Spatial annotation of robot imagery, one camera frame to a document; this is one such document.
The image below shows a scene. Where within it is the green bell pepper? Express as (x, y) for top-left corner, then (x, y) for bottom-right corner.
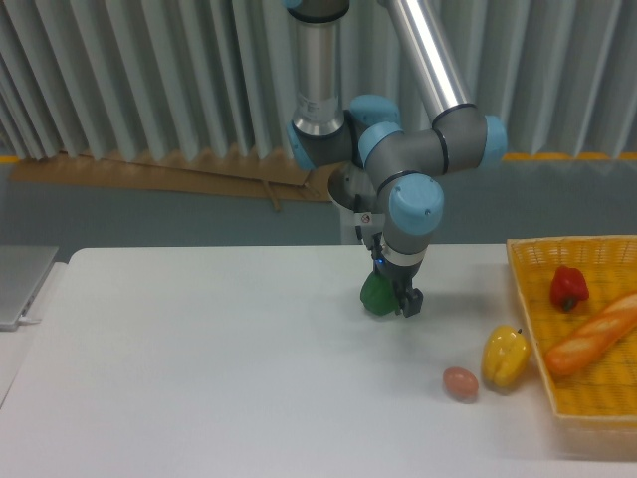
(359, 272), (399, 317)

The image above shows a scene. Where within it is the red bell pepper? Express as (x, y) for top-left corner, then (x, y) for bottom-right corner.
(549, 265), (589, 312)

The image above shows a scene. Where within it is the orange baguette bread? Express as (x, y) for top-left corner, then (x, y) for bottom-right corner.
(543, 291), (636, 376)

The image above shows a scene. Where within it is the yellow bell pepper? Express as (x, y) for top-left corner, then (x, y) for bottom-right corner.
(481, 325), (531, 388)

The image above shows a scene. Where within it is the brown egg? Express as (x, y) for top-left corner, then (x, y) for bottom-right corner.
(443, 366), (479, 400)

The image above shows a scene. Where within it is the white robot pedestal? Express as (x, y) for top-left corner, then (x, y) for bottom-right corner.
(327, 162), (384, 246)

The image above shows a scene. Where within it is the yellow woven basket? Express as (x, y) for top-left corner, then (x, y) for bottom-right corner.
(507, 235), (636, 456)

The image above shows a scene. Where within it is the brown cardboard sheet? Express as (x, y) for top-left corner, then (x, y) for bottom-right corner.
(9, 154), (332, 211)

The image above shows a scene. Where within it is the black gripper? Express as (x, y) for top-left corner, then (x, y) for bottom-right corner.
(370, 233), (423, 318)

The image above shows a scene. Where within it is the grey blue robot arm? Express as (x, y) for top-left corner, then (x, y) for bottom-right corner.
(285, 1), (508, 317)

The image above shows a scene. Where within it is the black cable at pedestal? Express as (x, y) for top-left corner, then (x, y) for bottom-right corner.
(352, 194), (369, 246)

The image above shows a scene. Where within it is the silver laptop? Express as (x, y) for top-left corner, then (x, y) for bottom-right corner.
(0, 245), (58, 332)

